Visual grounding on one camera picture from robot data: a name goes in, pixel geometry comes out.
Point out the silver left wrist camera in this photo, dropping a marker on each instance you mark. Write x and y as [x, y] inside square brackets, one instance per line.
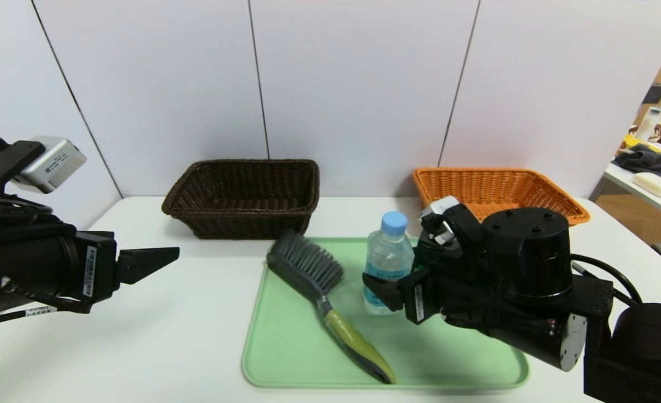
[53, 162]

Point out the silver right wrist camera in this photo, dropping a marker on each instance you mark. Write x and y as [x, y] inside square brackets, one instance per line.
[439, 215]

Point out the light green plastic tray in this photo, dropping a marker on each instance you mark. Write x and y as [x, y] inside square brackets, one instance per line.
[291, 347]

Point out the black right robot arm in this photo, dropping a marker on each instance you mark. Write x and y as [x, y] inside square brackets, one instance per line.
[531, 268]

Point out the yellow background item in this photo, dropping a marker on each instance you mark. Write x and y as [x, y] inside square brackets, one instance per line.
[635, 143]

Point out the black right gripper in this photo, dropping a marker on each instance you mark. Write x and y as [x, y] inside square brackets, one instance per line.
[418, 301]

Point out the clear water bottle blue cap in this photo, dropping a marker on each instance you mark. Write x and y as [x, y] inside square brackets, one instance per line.
[386, 252]

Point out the dark brown wicker basket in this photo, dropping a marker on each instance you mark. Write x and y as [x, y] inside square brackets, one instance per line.
[240, 221]

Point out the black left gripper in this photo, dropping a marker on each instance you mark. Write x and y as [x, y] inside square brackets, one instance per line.
[94, 271]

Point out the dark grey cloth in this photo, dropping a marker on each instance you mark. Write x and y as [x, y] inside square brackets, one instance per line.
[649, 161]

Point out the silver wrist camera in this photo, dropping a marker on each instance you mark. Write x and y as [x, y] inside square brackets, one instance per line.
[439, 215]
[53, 162]

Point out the white plastic bottle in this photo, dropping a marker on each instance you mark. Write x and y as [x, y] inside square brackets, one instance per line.
[646, 126]

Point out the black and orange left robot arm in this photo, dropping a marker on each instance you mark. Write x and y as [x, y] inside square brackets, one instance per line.
[22, 263]

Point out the white soap block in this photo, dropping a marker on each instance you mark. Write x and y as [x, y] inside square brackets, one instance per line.
[654, 184]

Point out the orange wicker basket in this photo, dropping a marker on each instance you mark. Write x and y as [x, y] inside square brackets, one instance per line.
[476, 187]

